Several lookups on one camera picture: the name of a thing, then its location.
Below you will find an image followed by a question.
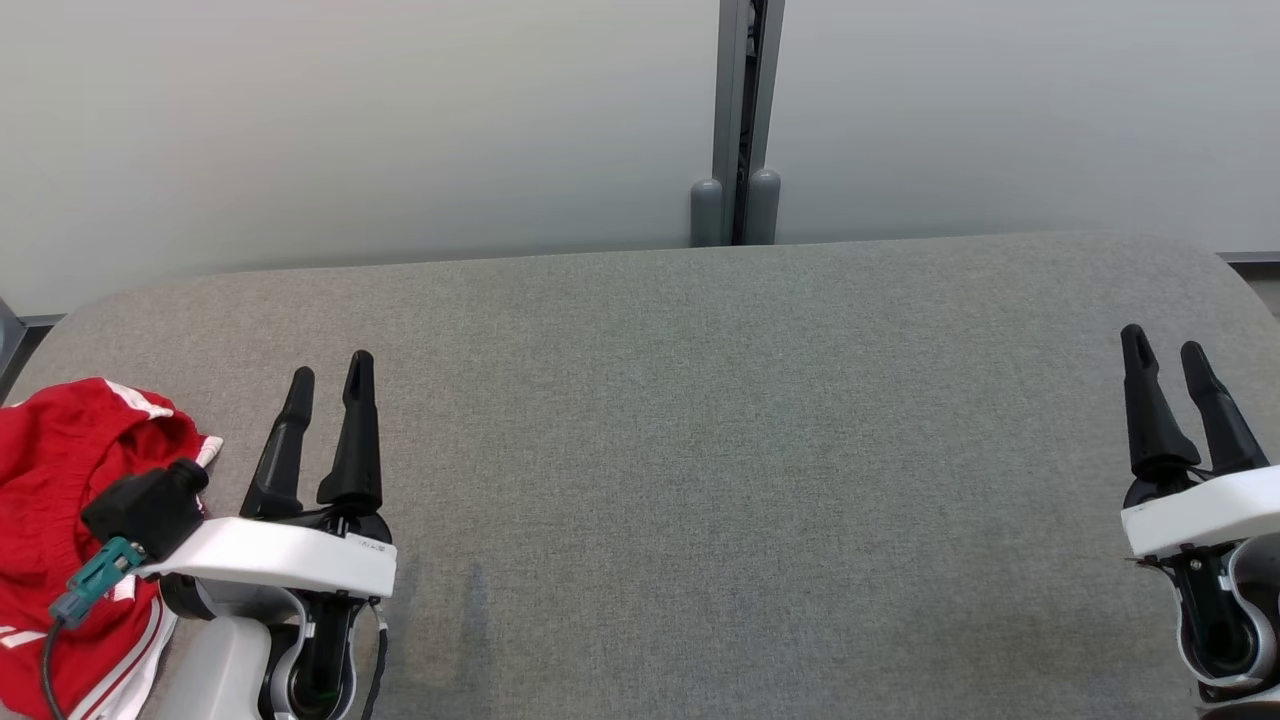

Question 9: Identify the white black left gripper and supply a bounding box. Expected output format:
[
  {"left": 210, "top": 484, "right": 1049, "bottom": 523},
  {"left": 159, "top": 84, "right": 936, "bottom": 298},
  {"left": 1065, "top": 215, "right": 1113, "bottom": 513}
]
[{"left": 140, "top": 350, "right": 398, "bottom": 601}]

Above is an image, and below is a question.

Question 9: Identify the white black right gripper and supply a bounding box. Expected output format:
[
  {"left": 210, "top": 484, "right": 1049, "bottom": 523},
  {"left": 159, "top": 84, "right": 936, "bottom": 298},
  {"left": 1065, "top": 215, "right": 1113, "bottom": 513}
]
[{"left": 1120, "top": 324, "right": 1280, "bottom": 561}]

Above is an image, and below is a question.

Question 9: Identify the red shorts white stripe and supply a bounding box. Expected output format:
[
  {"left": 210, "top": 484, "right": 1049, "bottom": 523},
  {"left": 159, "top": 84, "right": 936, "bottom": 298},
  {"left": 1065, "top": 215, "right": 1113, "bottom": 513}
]
[{"left": 0, "top": 377, "right": 224, "bottom": 606}]

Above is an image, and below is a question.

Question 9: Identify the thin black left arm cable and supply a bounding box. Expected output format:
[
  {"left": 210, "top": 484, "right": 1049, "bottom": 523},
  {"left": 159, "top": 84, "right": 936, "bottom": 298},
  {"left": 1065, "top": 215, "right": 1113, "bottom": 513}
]
[{"left": 358, "top": 598, "right": 391, "bottom": 720}]

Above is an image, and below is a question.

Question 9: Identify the teal plug left camera cable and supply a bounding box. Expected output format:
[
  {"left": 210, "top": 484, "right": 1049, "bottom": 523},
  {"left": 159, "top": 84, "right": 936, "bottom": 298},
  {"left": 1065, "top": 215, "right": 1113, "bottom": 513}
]
[{"left": 40, "top": 537, "right": 148, "bottom": 720}]

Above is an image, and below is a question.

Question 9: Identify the grey rounded post foot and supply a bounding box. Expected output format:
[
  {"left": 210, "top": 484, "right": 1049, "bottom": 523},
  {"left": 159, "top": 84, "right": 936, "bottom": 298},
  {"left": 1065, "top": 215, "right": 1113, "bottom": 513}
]
[
  {"left": 690, "top": 178, "right": 724, "bottom": 248},
  {"left": 745, "top": 168, "right": 782, "bottom": 246}
]

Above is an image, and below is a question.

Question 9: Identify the grey partition post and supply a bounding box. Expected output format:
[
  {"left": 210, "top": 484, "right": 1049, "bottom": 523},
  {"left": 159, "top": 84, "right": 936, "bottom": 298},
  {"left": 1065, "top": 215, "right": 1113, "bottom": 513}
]
[{"left": 712, "top": 0, "right": 787, "bottom": 247}]

